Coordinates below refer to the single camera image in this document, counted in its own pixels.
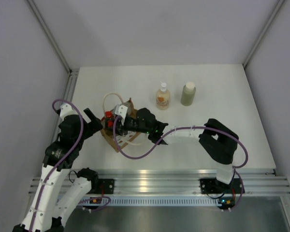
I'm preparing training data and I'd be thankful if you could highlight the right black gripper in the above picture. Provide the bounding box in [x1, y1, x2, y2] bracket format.
[108, 116, 150, 136]

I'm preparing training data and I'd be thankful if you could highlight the yellow-green red-cap bottle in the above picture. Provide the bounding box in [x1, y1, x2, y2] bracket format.
[104, 119, 114, 136]

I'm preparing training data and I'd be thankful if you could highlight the jute watermelon canvas bag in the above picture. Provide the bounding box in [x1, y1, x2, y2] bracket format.
[101, 92, 147, 152]

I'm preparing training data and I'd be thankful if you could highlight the pump soap bottle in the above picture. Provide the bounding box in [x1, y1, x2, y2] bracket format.
[156, 82, 171, 110]

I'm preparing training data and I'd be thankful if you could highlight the white-lid frosted jar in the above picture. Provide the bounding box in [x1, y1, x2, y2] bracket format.
[181, 82, 196, 106]

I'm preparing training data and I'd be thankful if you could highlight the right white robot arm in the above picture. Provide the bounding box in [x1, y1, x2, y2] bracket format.
[112, 105, 239, 192]

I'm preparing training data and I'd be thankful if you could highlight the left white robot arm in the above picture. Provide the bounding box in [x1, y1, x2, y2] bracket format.
[13, 104, 102, 232]

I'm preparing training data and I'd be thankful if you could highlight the dark green red-cap bottle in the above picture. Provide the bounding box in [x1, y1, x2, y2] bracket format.
[105, 111, 114, 119]

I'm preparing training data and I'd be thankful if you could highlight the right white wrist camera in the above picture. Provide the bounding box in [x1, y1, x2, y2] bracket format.
[115, 104, 128, 125]

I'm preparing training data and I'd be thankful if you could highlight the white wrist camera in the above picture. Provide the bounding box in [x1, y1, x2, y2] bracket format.
[59, 103, 77, 120]
[115, 104, 128, 125]

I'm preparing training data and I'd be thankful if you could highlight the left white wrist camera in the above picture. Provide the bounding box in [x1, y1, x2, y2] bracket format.
[59, 103, 77, 120]

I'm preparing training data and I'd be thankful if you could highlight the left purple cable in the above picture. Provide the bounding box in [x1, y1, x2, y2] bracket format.
[30, 99, 112, 232]

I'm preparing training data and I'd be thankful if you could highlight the left aluminium frame post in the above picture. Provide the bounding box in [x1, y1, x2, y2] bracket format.
[25, 0, 79, 101]

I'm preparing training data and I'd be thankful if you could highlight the aluminium frame post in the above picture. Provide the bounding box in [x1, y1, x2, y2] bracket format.
[25, 0, 79, 101]
[242, 0, 288, 70]

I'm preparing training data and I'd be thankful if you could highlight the left black mount plate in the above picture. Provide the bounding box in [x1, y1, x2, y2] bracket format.
[96, 178, 115, 195]

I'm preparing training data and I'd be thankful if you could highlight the black mount plate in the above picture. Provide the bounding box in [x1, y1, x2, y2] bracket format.
[200, 178, 220, 194]
[96, 178, 115, 195]

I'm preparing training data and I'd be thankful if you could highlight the slotted cable duct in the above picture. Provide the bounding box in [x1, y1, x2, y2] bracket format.
[79, 196, 221, 207]

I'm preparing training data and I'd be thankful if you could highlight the right black mount plate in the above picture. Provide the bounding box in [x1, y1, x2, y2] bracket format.
[200, 178, 220, 194]

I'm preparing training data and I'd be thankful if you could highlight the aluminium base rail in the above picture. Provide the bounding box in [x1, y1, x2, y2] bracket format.
[29, 168, 290, 195]

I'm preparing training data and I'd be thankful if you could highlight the right aluminium frame post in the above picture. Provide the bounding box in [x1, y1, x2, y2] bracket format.
[242, 0, 288, 70]

